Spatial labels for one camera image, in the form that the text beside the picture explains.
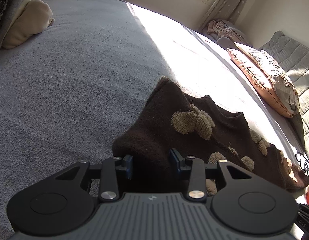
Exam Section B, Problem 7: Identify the orange pillow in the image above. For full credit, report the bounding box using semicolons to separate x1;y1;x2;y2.
227;48;294;118

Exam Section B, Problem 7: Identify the grey padded headboard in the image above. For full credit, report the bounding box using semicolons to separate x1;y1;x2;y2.
258;30;309;170

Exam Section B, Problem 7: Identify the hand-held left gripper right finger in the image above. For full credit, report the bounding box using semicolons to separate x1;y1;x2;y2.
169;148;249;203

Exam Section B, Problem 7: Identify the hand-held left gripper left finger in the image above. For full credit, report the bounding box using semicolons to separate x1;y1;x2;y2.
54;154;133;203

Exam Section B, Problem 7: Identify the beige patterned pillow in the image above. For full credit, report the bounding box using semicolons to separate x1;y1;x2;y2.
235;42;300;115

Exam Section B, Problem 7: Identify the brown sweater with beige tufts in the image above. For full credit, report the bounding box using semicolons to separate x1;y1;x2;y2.
112;77;309;197

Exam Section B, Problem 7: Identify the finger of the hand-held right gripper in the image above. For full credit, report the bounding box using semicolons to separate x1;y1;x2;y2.
298;203;309;218

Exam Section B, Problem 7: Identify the black cord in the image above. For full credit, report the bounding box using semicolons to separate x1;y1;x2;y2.
295;152;309;182

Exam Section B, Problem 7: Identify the folded cream garment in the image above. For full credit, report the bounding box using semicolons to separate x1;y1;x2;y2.
2;0;55;49

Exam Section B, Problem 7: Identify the crumpled floral bedding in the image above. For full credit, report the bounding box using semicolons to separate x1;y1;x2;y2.
207;19;253;47

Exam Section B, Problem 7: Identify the grey star-print curtain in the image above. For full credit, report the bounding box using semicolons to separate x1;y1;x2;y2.
198;0;258;30

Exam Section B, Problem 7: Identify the folded grey garment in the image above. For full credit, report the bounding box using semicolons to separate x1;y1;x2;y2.
0;0;25;54

